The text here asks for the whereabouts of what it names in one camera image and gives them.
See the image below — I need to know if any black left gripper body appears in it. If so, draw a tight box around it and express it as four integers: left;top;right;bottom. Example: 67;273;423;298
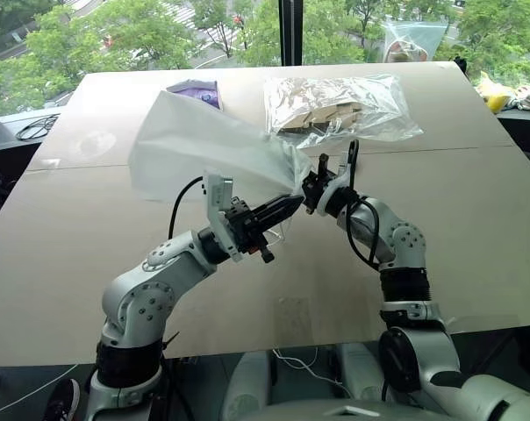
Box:
223;196;277;265

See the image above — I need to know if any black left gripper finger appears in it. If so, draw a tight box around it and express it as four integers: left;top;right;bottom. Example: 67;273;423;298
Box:
254;205;299;231
249;195;304;219

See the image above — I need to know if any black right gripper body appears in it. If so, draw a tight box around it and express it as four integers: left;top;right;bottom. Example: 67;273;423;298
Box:
301;172;336;216

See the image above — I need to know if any translucent white drawstring bag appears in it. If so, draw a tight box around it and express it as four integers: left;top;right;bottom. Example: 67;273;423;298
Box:
127;89;315;203

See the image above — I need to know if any clear bag with cardboard pieces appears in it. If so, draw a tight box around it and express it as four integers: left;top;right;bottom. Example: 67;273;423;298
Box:
262;73;425;151

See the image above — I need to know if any clear plastic bag at window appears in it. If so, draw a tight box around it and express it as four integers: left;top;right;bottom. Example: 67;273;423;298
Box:
382;19;449;63

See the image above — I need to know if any purple packet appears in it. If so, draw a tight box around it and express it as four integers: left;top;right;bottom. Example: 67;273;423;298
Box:
165;78;225;111

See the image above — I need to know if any grey rounded shape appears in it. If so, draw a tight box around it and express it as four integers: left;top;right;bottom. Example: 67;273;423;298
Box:
221;350;276;416
333;341;394;401

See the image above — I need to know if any yellow and white items pile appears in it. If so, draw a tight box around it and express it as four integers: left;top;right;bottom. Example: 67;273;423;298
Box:
474;70;530;116

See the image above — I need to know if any black side desk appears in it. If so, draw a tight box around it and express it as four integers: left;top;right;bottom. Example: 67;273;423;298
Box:
0;108;62;238

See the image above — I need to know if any black sneaker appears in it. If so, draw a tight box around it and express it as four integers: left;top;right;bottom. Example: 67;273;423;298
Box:
42;377;82;421

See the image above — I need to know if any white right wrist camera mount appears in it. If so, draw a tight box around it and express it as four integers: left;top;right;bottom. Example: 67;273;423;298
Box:
316;164;358;218

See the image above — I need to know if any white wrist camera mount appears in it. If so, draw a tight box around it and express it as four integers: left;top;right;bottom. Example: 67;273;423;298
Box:
316;164;358;218
202;174;243;263

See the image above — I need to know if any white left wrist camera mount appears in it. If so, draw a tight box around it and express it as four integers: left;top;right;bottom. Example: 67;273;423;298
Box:
202;174;243;263

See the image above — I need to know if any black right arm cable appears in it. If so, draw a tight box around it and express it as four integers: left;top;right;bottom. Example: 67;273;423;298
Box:
346;139;382;270

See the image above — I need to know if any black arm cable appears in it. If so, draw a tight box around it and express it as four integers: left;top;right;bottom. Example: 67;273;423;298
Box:
346;139;382;270
168;175;204;240

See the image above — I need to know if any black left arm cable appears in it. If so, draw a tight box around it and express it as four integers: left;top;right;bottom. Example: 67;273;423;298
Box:
168;175;204;240

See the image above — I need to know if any dark window frame post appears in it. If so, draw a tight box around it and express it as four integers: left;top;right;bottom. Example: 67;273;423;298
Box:
278;0;308;68

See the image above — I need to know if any thin white cable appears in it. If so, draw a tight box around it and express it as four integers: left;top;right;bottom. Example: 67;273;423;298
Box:
271;346;350;388

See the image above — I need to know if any black coiled cable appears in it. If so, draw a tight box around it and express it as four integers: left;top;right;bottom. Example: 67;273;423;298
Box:
16;112;61;142

